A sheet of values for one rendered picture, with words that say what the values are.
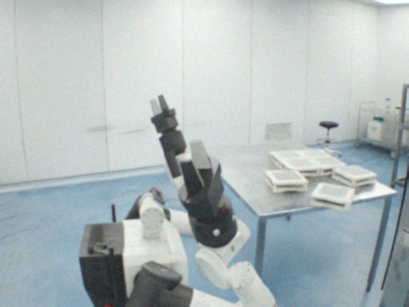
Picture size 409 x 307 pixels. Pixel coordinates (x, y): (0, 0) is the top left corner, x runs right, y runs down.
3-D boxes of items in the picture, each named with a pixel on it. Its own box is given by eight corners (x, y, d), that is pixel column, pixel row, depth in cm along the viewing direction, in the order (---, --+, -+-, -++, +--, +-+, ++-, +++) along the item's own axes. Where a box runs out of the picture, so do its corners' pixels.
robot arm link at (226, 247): (217, 245, 66) (228, 279, 72) (249, 208, 71) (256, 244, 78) (174, 225, 73) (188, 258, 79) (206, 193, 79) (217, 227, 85)
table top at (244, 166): (194, 152, 344) (194, 149, 343) (295, 145, 372) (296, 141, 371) (259, 221, 205) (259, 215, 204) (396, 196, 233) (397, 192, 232)
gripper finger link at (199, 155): (185, 141, 63) (194, 169, 67) (203, 141, 62) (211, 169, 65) (188, 137, 64) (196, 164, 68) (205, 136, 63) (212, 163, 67)
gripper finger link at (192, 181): (195, 157, 59) (204, 186, 62) (177, 158, 60) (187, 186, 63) (192, 164, 57) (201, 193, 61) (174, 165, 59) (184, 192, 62)
